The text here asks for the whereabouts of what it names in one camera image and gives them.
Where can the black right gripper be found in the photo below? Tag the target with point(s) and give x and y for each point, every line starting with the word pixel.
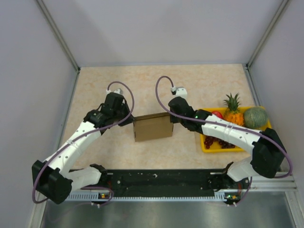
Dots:
pixel 173 121

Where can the yellow plastic tray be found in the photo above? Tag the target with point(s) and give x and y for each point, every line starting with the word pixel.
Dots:
pixel 215 148

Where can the orange pineapple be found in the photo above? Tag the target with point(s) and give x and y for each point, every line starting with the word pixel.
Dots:
pixel 232 113

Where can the left aluminium frame post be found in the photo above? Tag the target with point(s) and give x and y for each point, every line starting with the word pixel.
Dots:
pixel 57 33

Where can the right aluminium frame post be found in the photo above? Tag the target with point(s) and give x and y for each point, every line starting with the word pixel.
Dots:
pixel 266 35

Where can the green melon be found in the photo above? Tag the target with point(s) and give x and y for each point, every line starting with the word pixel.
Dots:
pixel 255 117

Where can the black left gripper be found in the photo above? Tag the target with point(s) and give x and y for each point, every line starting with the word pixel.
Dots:
pixel 130 119

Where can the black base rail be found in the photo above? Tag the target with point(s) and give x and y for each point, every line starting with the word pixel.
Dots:
pixel 168 183

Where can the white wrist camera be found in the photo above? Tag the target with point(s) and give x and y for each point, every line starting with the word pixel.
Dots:
pixel 117 91
pixel 179 91

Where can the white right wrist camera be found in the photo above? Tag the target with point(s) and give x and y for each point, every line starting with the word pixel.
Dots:
pixel 179 91

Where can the brown cardboard box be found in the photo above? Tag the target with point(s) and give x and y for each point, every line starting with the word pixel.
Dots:
pixel 152 127

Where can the red apple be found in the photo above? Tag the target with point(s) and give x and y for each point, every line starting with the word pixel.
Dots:
pixel 218 114

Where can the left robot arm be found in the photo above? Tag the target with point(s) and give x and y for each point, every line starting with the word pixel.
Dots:
pixel 53 177

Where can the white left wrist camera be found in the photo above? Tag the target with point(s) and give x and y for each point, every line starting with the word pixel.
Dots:
pixel 117 91

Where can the aluminium frame post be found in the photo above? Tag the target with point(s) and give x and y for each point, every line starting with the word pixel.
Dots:
pixel 57 33
pixel 266 35

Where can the purple grape bunch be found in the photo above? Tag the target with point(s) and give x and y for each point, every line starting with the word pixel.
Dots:
pixel 209 140

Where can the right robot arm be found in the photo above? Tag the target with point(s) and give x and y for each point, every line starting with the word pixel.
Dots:
pixel 265 147

